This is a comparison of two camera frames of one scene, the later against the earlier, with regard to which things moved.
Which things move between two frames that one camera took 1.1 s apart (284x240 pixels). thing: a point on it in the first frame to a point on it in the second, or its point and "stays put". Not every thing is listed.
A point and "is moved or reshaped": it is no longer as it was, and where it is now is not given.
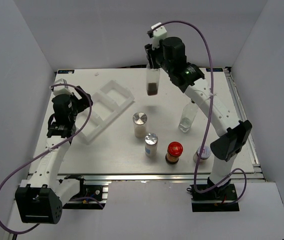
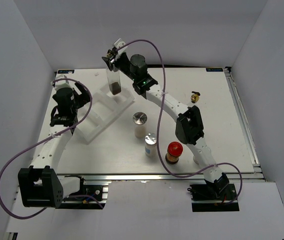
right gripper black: [151, 53] to [108, 62]
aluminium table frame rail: [257, 174] stays put
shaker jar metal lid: [139, 118] stays put
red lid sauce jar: [175, 149] stays put
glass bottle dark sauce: [153, 75] is moved or reshaped
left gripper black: [83, 103] stays put
